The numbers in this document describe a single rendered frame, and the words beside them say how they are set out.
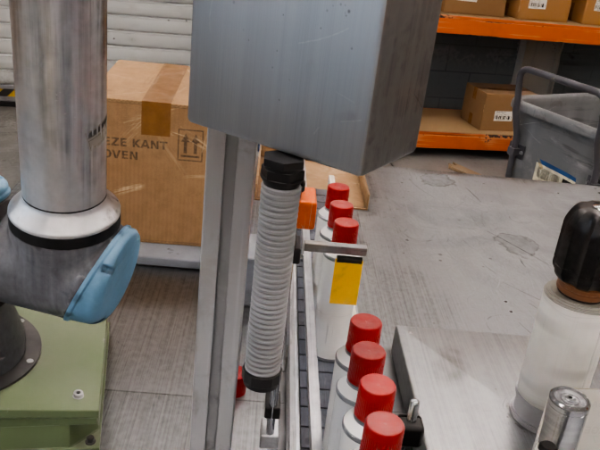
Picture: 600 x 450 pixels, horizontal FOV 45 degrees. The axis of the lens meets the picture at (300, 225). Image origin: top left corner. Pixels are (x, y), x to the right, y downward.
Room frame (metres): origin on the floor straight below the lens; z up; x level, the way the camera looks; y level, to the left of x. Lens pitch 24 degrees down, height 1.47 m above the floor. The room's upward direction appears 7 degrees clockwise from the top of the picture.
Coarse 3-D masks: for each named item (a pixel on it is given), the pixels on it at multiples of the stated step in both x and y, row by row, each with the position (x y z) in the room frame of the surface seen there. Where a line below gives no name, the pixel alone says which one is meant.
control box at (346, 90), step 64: (256, 0) 0.55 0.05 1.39; (320, 0) 0.53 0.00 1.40; (384, 0) 0.50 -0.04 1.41; (192, 64) 0.59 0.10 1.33; (256, 64) 0.55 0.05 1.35; (320, 64) 0.52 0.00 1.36; (384, 64) 0.51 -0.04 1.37; (256, 128) 0.55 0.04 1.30; (320, 128) 0.52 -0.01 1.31; (384, 128) 0.52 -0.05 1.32
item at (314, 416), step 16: (304, 160) 1.47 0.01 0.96; (304, 176) 1.37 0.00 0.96; (304, 256) 1.01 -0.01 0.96; (304, 272) 0.96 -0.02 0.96; (304, 288) 0.91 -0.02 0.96; (304, 304) 0.88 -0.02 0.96; (304, 320) 0.85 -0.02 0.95; (320, 416) 0.64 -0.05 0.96; (320, 432) 0.61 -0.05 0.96; (320, 448) 0.59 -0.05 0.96
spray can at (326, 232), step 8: (336, 200) 0.95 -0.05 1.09; (336, 208) 0.93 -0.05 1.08; (344, 208) 0.93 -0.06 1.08; (352, 208) 0.94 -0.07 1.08; (336, 216) 0.93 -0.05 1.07; (344, 216) 0.93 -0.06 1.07; (352, 216) 0.94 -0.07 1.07; (328, 224) 0.94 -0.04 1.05; (320, 232) 0.94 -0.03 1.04; (328, 232) 0.93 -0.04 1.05; (320, 240) 0.93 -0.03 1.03; (328, 240) 0.92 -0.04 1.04; (320, 256) 0.93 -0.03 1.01; (320, 264) 0.93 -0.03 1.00; (320, 272) 0.93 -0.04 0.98
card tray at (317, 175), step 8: (312, 168) 1.78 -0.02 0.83; (320, 168) 1.79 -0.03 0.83; (328, 168) 1.80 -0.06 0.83; (256, 176) 1.58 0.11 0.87; (312, 176) 1.73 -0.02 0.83; (320, 176) 1.73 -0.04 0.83; (328, 176) 1.74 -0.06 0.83; (336, 176) 1.75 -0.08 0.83; (344, 176) 1.75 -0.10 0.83; (352, 176) 1.76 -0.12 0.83; (360, 176) 1.72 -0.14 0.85; (256, 184) 1.54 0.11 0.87; (312, 184) 1.67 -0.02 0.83; (320, 184) 1.67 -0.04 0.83; (352, 184) 1.70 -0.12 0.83; (360, 184) 1.70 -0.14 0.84; (256, 192) 1.57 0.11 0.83; (352, 192) 1.65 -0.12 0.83; (360, 192) 1.65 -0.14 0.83; (368, 192) 1.56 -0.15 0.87; (352, 200) 1.59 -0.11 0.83; (360, 200) 1.60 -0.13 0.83; (368, 200) 1.55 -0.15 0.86; (360, 208) 1.55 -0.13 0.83
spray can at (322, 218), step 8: (336, 184) 1.02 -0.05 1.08; (344, 184) 1.02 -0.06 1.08; (328, 192) 1.00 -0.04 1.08; (336, 192) 1.00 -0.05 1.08; (344, 192) 1.00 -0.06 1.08; (328, 200) 1.00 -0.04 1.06; (344, 200) 1.00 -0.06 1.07; (328, 208) 1.00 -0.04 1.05; (320, 216) 1.00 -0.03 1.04; (328, 216) 0.99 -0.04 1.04; (320, 224) 1.00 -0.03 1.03; (312, 256) 1.01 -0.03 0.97; (312, 264) 1.00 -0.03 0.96; (312, 272) 1.00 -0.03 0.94; (312, 280) 1.00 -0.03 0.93
